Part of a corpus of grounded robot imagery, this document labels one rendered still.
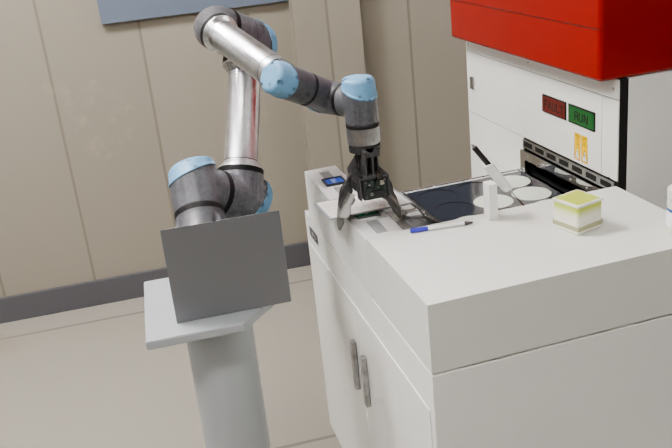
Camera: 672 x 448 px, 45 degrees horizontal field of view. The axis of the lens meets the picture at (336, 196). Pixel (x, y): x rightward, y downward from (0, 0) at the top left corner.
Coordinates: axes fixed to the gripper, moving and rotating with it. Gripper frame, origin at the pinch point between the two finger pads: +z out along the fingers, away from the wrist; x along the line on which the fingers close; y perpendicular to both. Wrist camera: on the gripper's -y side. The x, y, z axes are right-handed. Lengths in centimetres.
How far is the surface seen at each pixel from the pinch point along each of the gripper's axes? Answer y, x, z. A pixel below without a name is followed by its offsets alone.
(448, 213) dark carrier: -6.7, 22.9, 4.5
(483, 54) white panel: -56, 58, -23
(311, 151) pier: -180, 30, 35
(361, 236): 9.2, -4.7, -1.2
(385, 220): 4.0, 2.8, -1.6
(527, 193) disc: -8.9, 46.2, 4.5
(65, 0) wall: -194, -64, -43
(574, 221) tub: 33.0, 34.1, -5.2
